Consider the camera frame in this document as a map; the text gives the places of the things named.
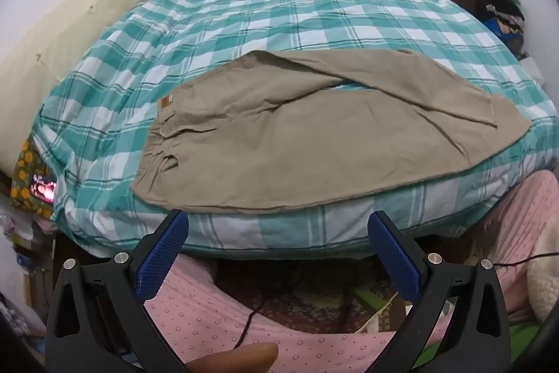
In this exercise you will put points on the cream padded headboard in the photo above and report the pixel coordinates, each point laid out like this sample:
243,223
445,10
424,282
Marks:
56,41

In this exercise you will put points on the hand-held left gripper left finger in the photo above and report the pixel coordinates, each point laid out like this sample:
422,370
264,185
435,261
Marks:
161,255

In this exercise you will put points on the person's leg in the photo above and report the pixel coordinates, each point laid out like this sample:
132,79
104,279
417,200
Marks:
519,224
270,338

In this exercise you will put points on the person's left leg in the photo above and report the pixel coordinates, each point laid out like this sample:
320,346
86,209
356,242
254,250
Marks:
270,338

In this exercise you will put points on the yellow floral pillow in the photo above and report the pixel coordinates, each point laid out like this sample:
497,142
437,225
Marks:
24,172

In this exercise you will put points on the phone with lit screen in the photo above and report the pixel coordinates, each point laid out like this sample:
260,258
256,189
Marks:
43,189

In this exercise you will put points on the pile of dark clothes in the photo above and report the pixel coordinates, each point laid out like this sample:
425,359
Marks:
502,6

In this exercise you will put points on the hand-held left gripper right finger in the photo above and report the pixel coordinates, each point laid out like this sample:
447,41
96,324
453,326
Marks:
393,255

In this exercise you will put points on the teal plaid bed sheet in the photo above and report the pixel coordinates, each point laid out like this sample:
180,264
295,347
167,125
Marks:
305,6

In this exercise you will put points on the green cardboard box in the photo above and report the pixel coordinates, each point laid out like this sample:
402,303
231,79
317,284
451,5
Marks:
371,303

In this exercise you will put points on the khaki pants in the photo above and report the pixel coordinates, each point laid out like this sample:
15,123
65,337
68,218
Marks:
305,137

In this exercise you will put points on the person's right leg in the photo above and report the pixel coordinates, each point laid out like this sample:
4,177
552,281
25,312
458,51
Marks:
519,224

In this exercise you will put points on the dark patterned rug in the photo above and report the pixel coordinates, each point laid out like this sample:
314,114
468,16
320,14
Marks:
305,303

